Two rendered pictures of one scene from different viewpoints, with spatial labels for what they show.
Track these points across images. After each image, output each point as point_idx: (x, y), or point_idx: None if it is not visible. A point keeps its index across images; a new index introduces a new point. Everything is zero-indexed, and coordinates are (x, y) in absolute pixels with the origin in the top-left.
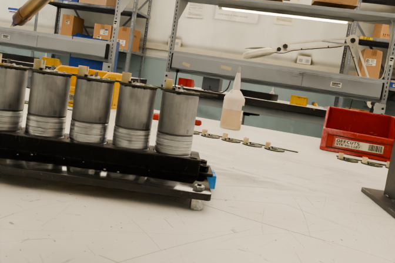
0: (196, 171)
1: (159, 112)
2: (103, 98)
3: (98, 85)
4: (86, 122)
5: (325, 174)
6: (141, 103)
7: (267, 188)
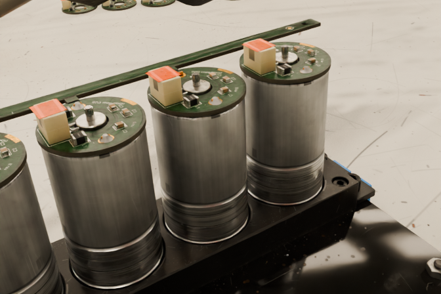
0: (353, 203)
1: (252, 125)
2: (146, 170)
3: (131, 152)
4: (127, 241)
5: (370, 32)
6: (236, 138)
7: (387, 132)
